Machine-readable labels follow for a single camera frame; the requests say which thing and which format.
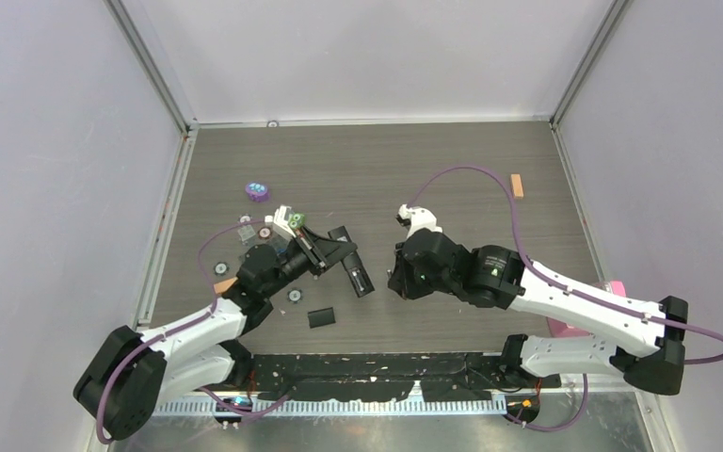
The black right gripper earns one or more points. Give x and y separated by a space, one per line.
401 282

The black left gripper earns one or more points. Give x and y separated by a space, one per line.
320 252

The black remote control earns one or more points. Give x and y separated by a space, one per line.
353 265

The black battery cover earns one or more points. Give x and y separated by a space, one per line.
321 318

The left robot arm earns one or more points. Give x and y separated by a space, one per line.
135 371

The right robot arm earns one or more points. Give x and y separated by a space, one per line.
640 341

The green monster toy block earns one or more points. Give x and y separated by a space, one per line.
296 221

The blue poker chip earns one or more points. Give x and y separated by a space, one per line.
294 296

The grey building brick piece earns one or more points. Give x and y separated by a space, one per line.
246 233

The purple monster toy block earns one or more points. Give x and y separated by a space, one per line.
257 192

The orange wooden block near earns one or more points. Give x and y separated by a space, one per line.
223 286

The orange wooden block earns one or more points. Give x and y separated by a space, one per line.
516 186
223 286

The orange wooden block far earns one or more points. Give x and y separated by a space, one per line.
516 186

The pink toy toaster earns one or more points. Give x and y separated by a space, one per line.
562 329

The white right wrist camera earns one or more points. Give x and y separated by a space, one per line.
416 218

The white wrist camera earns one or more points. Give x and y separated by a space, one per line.
416 218
278 222

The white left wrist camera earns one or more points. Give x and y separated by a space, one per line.
278 222

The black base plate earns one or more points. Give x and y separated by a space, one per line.
382 377

